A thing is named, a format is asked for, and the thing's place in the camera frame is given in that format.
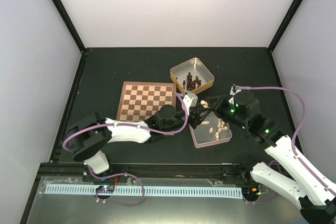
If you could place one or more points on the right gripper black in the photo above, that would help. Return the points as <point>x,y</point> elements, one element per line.
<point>220,100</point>

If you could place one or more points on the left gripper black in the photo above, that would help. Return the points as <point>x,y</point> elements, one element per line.
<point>195,116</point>

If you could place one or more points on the gold tin box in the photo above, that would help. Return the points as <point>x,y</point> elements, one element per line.
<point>197,68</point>

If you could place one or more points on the wooden chess board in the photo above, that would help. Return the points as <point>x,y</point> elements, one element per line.
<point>140,100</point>

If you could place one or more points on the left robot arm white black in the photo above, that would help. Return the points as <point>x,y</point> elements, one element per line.
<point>86,139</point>

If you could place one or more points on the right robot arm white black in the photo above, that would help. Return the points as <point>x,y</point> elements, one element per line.
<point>306,187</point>

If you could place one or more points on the pile of dark chess pieces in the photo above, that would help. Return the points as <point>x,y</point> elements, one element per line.
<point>191,83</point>

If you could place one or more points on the small circuit board left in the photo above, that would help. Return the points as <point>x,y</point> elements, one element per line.
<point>105,189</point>

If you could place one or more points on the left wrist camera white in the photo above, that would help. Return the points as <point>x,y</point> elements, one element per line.
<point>190,100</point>

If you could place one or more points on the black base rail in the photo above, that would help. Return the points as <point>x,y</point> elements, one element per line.
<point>229,174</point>

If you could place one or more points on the right black frame post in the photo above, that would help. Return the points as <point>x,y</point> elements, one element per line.
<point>290,13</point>

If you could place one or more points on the black frame post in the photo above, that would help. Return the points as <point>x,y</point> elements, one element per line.
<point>290,13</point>
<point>69,24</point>

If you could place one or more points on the white slotted cable duct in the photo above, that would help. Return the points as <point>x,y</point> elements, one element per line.
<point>147,191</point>

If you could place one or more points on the left black frame post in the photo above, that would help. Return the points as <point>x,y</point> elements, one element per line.
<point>69,24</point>

